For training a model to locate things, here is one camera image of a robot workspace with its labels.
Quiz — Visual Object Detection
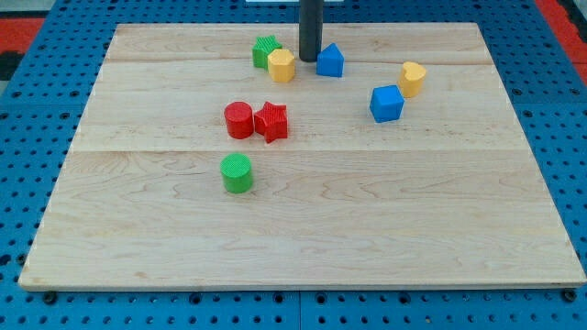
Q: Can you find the blue triangle block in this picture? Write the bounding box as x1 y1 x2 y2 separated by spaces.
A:
316 43 345 78

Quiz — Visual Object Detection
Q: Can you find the yellow heart block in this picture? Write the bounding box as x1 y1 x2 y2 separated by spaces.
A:
397 61 427 98

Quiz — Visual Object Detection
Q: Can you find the red star block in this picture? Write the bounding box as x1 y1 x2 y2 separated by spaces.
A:
253 102 288 143

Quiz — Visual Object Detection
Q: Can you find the green cylinder block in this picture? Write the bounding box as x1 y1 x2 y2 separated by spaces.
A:
220 153 253 193

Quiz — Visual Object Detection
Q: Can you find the red cylinder block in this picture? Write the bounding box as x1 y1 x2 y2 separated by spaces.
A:
224 101 254 139

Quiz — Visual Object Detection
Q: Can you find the yellow hexagon block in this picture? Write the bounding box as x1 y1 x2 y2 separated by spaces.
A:
268 49 295 83

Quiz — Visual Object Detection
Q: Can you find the blue cube block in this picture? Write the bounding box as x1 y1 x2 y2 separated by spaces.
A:
370 85 404 123

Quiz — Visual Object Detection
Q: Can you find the green star block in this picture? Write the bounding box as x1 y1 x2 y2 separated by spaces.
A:
251 35 282 71

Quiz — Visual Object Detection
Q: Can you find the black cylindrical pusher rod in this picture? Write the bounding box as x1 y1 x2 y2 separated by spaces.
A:
298 0 324 62

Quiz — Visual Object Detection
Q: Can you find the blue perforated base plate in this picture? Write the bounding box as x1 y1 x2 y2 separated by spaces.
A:
1 0 586 329

